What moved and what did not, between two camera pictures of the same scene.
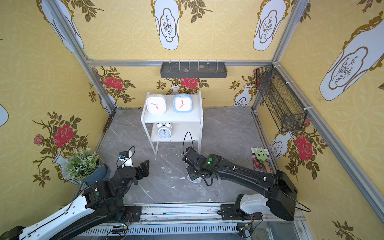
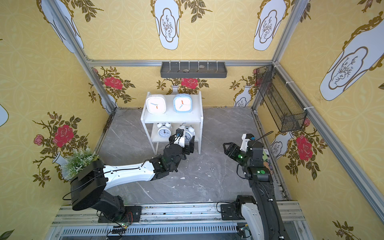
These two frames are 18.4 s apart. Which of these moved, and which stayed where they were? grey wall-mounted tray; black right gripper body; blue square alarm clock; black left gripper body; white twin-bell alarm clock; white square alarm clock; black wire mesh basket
Moved: black left gripper body; black right gripper body
Stayed: white twin-bell alarm clock; blue square alarm clock; grey wall-mounted tray; black wire mesh basket; white square alarm clock
